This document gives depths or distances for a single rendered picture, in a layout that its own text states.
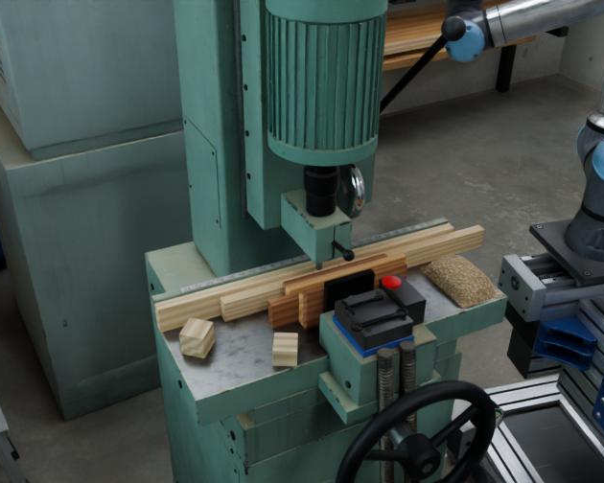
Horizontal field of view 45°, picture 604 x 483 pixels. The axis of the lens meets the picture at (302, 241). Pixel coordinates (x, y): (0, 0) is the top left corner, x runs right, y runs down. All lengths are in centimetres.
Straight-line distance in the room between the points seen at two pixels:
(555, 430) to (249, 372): 116
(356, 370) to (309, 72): 45
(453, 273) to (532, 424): 86
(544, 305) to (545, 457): 53
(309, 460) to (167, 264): 53
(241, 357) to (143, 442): 115
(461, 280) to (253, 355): 41
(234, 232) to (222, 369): 33
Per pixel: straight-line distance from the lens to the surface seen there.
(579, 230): 170
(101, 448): 234
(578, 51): 512
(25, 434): 244
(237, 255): 145
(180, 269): 159
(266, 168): 127
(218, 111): 130
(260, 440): 127
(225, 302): 126
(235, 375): 118
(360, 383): 114
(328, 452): 138
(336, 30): 104
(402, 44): 360
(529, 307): 167
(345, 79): 107
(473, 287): 135
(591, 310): 171
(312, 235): 122
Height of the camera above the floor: 171
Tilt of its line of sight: 33 degrees down
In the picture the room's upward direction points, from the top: 1 degrees clockwise
